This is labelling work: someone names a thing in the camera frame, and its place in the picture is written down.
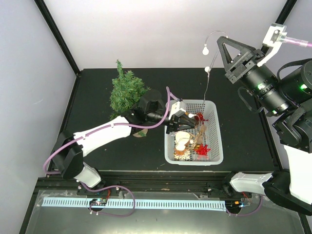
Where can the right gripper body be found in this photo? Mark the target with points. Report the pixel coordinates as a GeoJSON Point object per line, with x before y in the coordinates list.
{"type": "Point", "coordinates": [235, 73]}

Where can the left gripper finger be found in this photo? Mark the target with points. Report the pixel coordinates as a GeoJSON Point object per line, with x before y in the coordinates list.
{"type": "Point", "coordinates": [189, 118]}
{"type": "Point", "coordinates": [186, 126]}

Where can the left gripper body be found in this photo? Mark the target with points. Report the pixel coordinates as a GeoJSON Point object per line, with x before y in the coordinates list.
{"type": "Point", "coordinates": [172, 124]}

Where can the white plastic mesh basket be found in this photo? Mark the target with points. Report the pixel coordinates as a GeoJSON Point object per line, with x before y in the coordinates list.
{"type": "Point", "coordinates": [211, 137]}

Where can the small green christmas tree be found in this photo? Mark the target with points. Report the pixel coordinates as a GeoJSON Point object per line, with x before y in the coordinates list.
{"type": "Point", "coordinates": [127, 90]}

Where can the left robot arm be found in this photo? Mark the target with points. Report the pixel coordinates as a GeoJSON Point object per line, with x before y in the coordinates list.
{"type": "Point", "coordinates": [147, 113]}

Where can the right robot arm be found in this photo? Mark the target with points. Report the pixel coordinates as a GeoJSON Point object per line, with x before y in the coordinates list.
{"type": "Point", "coordinates": [290, 100]}

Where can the red gift box ornament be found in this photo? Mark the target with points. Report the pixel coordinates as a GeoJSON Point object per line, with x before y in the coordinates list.
{"type": "Point", "coordinates": [200, 118]}

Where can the burlap bow ornament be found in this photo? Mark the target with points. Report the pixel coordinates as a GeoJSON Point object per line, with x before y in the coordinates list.
{"type": "Point", "coordinates": [201, 132]}

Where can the white snowflake ornament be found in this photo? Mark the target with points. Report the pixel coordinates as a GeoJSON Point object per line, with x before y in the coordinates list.
{"type": "Point", "coordinates": [184, 156]}

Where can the red glitter star ornament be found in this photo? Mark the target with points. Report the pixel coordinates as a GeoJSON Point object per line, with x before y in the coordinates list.
{"type": "Point", "coordinates": [202, 149]}

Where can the small circuit board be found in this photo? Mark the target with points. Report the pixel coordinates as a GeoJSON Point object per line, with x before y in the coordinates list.
{"type": "Point", "coordinates": [98, 202]}

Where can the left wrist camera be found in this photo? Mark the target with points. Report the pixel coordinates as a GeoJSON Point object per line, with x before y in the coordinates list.
{"type": "Point", "coordinates": [177, 109]}

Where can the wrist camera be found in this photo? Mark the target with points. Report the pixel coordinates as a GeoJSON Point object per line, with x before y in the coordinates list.
{"type": "Point", "coordinates": [273, 39]}
{"type": "Point", "coordinates": [177, 109]}

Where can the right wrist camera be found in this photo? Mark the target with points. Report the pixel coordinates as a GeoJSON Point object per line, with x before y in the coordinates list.
{"type": "Point", "coordinates": [273, 39]}

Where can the black frame post right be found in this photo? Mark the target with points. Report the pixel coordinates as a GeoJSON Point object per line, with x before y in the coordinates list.
{"type": "Point", "coordinates": [285, 12]}

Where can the black frame post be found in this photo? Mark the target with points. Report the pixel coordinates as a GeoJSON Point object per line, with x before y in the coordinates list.
{"type": "Point", "coordinates": [41, 5]}
{"type": "Point", "coordinates": [285, 12]}

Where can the black front rail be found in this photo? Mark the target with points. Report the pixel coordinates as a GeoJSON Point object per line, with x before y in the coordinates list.
{"type": "Point", "coordinates": [214, 185]}

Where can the white slotted cable duct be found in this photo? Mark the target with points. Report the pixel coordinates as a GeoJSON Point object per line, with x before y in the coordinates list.
{"type": "Point", "coordinates": [155, 204]}

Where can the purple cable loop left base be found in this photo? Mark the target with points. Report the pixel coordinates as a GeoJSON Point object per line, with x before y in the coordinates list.
{"type": "Point", "coordinates": [109, 201]}

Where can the black frame post left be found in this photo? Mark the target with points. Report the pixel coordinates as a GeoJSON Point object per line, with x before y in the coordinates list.
{"type": "Point", "coordinates": [41, 5]}

